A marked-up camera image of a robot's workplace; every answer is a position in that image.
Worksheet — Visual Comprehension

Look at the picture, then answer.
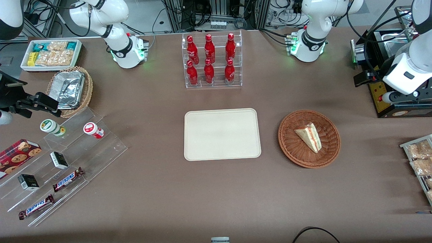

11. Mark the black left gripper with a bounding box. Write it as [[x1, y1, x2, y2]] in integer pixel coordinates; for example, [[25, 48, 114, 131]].
[[354, 56, 396, 87]]

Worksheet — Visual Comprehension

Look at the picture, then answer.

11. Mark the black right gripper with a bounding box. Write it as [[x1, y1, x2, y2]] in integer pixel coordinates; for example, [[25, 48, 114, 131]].
[[0, 70, 62, 118]]

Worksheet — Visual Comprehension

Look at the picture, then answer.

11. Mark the triangular sandwich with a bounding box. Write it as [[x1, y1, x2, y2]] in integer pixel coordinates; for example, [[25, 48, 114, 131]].
[[294, 122, 322, 154]]

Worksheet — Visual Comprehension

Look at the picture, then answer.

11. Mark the silver foil tray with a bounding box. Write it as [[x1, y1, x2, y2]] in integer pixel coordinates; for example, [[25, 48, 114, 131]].
[[53, 70, 85, 110]]

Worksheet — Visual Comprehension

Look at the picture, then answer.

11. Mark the light wicker basket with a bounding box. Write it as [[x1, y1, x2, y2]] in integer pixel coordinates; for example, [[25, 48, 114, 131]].
[[46, 66, 93, 118]]

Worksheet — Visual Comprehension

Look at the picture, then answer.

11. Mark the brown wicker basket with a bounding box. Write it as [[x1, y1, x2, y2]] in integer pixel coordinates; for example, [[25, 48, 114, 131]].
[[278, 110, 341, 168]]

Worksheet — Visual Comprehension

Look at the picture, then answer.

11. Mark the beige plastic tray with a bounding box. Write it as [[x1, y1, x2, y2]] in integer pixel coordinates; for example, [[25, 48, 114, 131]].
[[184, 108, 262, 162]]

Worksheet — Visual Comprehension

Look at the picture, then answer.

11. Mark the black hot food warmer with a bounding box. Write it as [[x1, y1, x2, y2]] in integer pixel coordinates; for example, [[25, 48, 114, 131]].
[[350, 5, 432, 118]]

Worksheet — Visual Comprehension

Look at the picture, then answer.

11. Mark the green lid drink bottle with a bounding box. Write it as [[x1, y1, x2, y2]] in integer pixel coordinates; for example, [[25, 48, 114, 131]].
[[40, 119, 66, 137]]

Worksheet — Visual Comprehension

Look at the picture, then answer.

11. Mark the steel warmer pan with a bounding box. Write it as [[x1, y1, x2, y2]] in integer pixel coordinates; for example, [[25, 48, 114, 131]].
[[380, 32, 415, 58]]

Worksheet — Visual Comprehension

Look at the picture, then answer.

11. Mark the white rectangular snack bin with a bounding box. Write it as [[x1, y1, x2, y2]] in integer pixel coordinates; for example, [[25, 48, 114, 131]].
[[20, 39, 83, 72]]

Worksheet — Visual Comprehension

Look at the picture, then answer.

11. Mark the large clear bag of crackers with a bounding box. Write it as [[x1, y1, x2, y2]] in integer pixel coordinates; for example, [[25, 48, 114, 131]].
[[35, 50, 73, 66]]

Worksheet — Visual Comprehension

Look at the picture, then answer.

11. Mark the red lid drink bottle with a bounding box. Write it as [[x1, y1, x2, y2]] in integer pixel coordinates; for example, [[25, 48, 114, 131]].
[[83, 122, 105, 139]]

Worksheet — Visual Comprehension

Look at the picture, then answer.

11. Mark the small black box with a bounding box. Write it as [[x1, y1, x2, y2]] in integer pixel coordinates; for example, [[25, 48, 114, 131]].
[[18, 174, 40, 191], [50, 151, 69, 170]]

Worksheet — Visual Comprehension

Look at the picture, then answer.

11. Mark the red cookie box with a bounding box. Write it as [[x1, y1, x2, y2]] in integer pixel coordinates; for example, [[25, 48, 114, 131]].
[[0, 139, 42, 180]]

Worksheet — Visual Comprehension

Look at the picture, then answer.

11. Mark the clear acrylic stepped display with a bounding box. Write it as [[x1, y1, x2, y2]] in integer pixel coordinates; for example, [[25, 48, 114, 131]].
[[0, 107, 128, 227]]

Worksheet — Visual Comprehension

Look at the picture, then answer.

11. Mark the brown Snickers bar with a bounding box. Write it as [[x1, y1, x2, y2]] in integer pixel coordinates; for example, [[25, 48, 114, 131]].
[[19, 194, 55, 220], [52, 167, 85, 193]]

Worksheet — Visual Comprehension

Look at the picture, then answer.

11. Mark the clear bag of fried snacks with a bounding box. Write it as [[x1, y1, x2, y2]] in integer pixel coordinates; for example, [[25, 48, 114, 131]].
[[406, 140, 432, 160], [410, 158, 432, 176]]

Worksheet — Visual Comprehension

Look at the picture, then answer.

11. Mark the red cola bottle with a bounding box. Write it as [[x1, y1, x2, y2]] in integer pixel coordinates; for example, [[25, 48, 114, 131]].
[[187, 35, 199, 65], [204, 34, 216, 64], [224, 59, 236, 85], [186, 60, 199, 86], [204, 58, 215, 84], [225, 33, 236, 62]]

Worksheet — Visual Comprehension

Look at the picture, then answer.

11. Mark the clear acrylic bottle rack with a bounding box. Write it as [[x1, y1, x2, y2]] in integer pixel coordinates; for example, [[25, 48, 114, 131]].
[[182, 30, 243, 89]]

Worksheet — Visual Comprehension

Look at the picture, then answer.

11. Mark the grey wire tray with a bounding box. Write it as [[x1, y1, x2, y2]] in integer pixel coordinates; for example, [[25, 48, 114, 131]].
[[400, 134, 432, 206]]

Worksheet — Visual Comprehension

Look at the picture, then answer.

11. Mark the aluminium profile frame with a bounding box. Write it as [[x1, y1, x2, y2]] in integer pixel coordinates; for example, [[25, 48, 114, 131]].
[[161, 0, 272, 33]]

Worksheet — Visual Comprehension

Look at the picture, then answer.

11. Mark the black cable loop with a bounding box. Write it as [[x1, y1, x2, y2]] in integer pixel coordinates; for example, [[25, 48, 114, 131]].
[[292, 227, 341, 243]]

